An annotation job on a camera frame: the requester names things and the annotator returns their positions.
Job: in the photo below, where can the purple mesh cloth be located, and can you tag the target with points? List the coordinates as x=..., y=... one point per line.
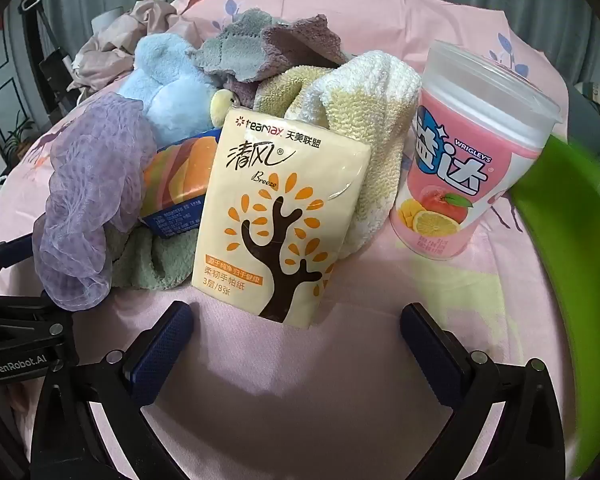
x=90, y=170

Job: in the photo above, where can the yellow white checked towel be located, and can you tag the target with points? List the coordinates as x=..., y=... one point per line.
x=340, y=110

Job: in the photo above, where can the pink gum jar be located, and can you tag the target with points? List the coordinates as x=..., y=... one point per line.
x=455, y=175

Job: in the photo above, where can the green fluffy cloth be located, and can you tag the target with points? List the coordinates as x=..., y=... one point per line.
x=150, y=260

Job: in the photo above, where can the pink printed sheet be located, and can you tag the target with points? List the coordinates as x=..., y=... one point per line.
x=430, y=310

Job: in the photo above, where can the blue orange tissue packet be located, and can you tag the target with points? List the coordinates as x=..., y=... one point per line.
x=180, y=180

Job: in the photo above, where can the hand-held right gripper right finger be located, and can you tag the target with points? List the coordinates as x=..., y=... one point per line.
x=425, y=350

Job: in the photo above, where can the potted plant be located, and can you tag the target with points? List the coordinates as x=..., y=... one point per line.
x=20, y=132

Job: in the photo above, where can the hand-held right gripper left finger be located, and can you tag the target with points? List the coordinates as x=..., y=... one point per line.
x=165, y=340

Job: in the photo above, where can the green box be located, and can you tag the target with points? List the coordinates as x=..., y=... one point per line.
x=570, y=240

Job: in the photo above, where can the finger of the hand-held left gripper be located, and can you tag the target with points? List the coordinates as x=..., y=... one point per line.
x=7, y=255
x=30, y=317

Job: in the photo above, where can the blue plush toy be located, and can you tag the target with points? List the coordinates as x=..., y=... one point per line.
x=170, y=90

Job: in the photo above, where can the cream tree-print tissue packet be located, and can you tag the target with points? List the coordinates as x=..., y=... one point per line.
x=280, y=200

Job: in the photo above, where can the grey mauve fluffy cloth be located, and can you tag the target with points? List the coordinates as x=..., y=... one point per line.
x=290, y=45

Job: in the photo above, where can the grey sofa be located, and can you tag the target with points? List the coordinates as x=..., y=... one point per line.
x=577, y=117

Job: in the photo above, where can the beige crumpled clothing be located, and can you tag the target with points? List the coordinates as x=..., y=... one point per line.
x=110, y=40

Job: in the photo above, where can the black stand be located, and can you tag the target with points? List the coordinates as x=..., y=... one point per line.
x=55, y=75

